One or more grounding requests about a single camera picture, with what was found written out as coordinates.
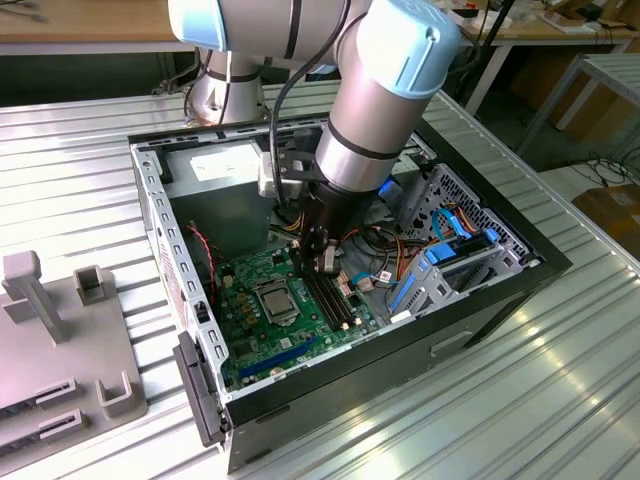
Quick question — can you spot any empty blue disk carrier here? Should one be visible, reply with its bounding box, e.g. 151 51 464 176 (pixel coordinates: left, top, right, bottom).
388 271 432 315

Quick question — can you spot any black camera cable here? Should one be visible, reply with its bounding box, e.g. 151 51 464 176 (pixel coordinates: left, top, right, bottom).
149 74 196 124
268 0 354 211

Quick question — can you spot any hard disk in blue carrier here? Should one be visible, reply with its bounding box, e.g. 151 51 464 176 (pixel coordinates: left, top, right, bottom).
423 227 503 267

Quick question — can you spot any black PC case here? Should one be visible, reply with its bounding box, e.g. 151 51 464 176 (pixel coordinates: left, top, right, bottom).
127 102 574 475

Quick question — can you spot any black card retention latch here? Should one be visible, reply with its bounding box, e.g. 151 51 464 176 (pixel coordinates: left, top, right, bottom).
172 329 235 447

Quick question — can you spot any silver CPU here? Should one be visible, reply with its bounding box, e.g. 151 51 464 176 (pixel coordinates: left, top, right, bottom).
263 289 292 317

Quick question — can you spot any labelled cardboard box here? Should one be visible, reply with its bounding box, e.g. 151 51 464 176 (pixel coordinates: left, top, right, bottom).
571 183 640 261

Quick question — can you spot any metal socket cover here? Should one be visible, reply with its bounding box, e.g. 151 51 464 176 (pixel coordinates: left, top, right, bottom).
252 279 303 327

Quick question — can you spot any red and black fan wire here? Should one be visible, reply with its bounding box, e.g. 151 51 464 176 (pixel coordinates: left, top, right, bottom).
186 224 227 306

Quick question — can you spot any wooden desk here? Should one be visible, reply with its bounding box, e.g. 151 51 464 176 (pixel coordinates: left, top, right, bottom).
0 0 640 114

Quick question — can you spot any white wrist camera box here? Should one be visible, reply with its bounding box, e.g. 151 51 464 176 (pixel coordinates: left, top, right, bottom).
256 144 321 197

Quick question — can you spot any long blue data wire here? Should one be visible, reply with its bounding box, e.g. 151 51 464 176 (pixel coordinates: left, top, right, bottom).
429 206 475 242

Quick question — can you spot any grey parts rack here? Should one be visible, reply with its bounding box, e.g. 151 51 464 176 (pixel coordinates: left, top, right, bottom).
0 249 150 457

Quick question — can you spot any blue expansion slot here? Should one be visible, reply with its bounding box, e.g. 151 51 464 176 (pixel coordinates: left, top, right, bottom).
238 333 321 381

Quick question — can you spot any grey metal frame table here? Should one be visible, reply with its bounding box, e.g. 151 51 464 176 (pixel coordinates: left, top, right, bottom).
517 52 640 161

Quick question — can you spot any black tripod stand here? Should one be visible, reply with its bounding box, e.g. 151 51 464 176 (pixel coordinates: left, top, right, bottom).
457 0 516 114

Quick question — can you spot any grey power supply unit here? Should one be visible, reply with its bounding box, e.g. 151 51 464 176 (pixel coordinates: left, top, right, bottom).
162 139 279 261

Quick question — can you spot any multicoloured power wire bundle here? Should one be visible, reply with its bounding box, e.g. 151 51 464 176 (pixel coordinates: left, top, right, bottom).
269 209 431 286

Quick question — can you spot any short blue data wire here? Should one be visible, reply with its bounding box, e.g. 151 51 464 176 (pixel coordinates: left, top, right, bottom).
348 269 396 294

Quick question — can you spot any grey metal disk bay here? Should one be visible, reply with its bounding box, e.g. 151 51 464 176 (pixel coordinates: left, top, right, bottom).
384 239 544 324

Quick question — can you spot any brown cardboard box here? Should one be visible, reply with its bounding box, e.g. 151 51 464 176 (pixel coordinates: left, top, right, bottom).
509 49 640 144

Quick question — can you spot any green motherboard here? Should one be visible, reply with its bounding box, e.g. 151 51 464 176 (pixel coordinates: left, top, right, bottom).
215 238 387 390

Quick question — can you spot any grey metal drive cage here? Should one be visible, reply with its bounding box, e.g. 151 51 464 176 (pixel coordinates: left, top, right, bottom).
389 130 437 211

